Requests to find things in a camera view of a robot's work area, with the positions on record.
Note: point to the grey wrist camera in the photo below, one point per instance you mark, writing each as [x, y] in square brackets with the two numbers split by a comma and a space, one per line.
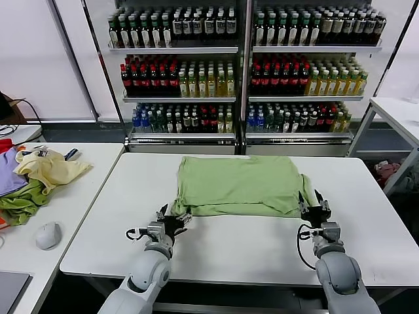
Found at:
[154, 230]
[330, 230]

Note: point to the metal beverage shelf unit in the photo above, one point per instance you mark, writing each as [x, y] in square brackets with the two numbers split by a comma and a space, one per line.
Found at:
[311, 49]
[183, 50]

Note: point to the dark green bottle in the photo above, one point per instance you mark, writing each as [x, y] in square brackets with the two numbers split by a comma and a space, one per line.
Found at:
[152, 123]
[159, 123]
[279, 123]
[270, 123]

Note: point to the pale yellow shirt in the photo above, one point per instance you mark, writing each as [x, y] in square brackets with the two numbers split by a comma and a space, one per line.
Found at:
[55, 170]

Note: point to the dark bottle beige label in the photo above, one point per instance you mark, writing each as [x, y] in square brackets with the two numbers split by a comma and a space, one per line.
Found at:
[326, 27]
[338, 27]

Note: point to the brown cardboard box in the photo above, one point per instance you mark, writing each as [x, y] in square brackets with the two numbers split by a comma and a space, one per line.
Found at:
[19, 114]

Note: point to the navy white striped cloth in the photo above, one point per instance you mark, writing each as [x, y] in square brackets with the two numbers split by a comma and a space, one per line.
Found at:
[72, 153]

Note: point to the green-cap white-label bottle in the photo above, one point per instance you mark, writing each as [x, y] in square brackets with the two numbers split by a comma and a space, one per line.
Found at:
[156, 36]
[315, 34]
[260, 34]
[166, 36]
[282, 34]
[271, 34]
[123, 36]
[293, 34]
[134, 36]
[304, 34]
[113, 36]
[145, 36]

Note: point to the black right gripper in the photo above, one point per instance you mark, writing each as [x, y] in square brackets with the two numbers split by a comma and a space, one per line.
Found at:
[316, 216]

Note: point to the orange garment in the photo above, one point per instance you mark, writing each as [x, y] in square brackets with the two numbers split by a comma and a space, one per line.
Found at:
[2, 222]

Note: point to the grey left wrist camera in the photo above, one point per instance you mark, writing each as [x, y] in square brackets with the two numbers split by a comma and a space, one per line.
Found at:
[154, 230]

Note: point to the grey laptop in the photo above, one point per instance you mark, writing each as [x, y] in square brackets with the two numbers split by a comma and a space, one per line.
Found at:
[11, 291]

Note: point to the grey wall frame post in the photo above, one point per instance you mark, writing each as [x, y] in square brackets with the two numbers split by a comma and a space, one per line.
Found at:
[74, 59]

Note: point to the purple garment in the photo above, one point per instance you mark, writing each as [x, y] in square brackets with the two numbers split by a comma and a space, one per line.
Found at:
[8, 176]

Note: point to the grey white garment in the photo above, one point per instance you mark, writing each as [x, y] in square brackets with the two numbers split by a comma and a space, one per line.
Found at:
[410, 183]

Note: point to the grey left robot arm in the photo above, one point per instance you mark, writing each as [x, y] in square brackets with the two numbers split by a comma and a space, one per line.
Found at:
[147, 271]

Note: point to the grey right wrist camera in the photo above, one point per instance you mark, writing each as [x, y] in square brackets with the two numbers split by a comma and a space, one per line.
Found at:
[330, 230]

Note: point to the black monitor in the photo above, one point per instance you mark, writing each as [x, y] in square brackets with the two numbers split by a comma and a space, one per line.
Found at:
[5, 108]

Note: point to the olive green garment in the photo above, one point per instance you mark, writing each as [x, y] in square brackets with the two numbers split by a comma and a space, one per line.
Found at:
[19, 204]

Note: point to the red garment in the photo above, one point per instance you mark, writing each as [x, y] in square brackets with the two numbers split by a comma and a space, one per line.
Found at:
[5, 145]

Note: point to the blue water bottle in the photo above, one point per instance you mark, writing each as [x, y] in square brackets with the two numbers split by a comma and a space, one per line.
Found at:
[260, 123]
[251, 123]
[135, 123]
[144, 123]

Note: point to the pink garment pile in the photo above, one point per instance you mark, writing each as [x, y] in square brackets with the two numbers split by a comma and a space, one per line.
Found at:
[388, 171]

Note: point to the white metal-frame table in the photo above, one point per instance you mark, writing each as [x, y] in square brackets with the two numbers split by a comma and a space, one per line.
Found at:
[397, 112]

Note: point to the small yellow juice bottle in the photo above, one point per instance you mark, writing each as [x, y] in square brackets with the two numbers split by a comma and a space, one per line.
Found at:
[221, 123]
[229, 123]
[346, 123]
[338, 123]

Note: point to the dark bottle white label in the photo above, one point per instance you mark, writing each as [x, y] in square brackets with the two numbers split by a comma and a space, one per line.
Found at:
[360, 27]
[231, 27]
[380, 27]
[197, 27]
[177, 27]
[220, 27]
[187, 27]
[371, 27]
[209, 27]
[349, 27]

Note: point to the small red-cap cola bottle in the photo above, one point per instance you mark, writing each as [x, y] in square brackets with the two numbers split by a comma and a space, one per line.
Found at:
[330, 123]
[213, 123]
[321, 123]
[204, 123]

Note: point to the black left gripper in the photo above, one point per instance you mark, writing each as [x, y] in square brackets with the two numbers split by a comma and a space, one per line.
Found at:
[170, 225]

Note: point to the white computer mouse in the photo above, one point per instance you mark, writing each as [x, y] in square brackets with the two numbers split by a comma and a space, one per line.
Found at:
[48, 236]

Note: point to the light green t-shirt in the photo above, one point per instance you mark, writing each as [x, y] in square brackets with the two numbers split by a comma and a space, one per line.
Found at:
[235, 183]

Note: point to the small dark white-label bottle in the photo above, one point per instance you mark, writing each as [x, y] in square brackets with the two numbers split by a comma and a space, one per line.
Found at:
[195, 123]
[287, 123]
[313, 123]
[170, 123]
[304, 123]
[178, 123]
[187, 123]
[296, 123]

